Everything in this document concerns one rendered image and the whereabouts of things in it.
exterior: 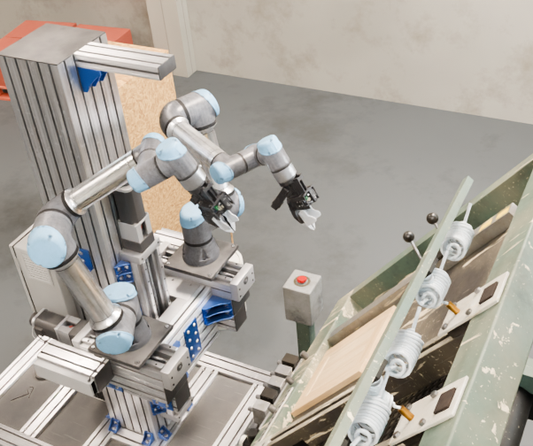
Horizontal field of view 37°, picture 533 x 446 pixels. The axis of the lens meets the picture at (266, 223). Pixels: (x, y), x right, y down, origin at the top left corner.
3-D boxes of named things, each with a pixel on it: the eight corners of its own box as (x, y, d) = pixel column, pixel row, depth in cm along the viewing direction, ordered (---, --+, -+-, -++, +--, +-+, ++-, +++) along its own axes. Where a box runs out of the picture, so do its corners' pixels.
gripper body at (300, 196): (311, 211, 265) (293, 180, 261) (291, 215, 271) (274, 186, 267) (320, 198, 271) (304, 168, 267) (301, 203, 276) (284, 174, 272)
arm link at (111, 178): (60, 222, 260) (176, 148, 244) (53, 243, 251) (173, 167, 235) (34, 199, 254) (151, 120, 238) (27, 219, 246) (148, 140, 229)
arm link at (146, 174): (143, 178, 237) (173, 162, 234) (139, 200, 228) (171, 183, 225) (127, 159, 233) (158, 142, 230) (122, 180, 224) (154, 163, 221)
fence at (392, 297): (339, 338, 297) (331, 331, 297) (522, 211, 229) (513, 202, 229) (335, 347, 294) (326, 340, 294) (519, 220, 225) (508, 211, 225)
